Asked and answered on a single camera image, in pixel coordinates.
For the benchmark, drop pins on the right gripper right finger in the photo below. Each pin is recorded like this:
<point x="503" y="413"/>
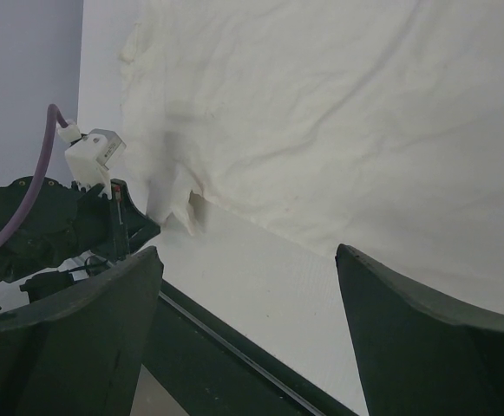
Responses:
<point x="418" y="350"/>

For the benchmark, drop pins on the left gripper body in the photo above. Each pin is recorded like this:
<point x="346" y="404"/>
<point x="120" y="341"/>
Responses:
<point x="94" y="226"/>

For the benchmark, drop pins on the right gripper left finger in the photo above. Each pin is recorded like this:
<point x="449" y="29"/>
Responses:
<point x="79" y="351"/>

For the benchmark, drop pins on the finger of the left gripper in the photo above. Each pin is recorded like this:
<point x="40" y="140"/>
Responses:
<point x="132" y="229"/>

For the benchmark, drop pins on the cream white t shirt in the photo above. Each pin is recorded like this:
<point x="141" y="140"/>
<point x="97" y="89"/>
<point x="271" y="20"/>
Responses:
<point x="377" y="124"/>

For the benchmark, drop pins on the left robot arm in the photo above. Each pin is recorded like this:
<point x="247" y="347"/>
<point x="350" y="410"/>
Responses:
<point x="67" y="221"/>

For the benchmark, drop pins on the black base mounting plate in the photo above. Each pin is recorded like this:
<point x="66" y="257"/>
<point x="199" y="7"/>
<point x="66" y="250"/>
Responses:
<point x="210" y="368"/>

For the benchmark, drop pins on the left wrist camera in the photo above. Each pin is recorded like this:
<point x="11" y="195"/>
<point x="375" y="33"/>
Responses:
<point x="90" y="156"/>

